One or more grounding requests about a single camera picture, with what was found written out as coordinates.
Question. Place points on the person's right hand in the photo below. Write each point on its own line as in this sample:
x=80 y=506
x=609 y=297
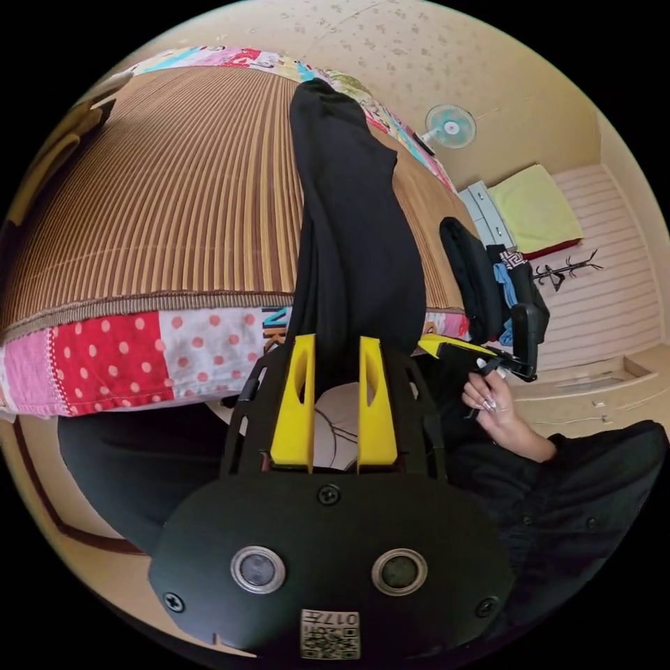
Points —
x=502 y=413

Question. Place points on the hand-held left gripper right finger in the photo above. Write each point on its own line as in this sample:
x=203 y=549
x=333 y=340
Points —
x=378 y=424

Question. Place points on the grey cupboard with drawers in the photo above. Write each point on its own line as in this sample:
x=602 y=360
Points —
x=487 y=214

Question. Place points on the person's body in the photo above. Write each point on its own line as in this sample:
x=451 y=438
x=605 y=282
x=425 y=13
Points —
x=576 y=502

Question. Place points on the black coat stand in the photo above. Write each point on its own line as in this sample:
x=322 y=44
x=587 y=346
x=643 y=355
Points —
x=562 y=272

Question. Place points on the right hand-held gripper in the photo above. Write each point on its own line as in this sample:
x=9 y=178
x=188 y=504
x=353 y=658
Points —
x=473 y=358

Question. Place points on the bed with striped woven mat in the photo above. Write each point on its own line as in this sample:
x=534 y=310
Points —
x=157 y=209

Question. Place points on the yellow-green folded mattress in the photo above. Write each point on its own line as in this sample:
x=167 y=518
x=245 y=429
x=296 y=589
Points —
x=534 y=209

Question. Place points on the pile of clothes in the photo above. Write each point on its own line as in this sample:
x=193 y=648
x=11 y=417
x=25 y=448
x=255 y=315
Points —
x=473 y=277

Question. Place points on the wall fan with teal blades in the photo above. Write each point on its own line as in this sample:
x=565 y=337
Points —
x=451 y=126

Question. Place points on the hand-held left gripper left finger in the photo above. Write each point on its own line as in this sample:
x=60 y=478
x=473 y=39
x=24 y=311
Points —
x=287 y=419

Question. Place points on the black pants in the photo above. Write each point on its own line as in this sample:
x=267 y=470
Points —
x=356 y=235

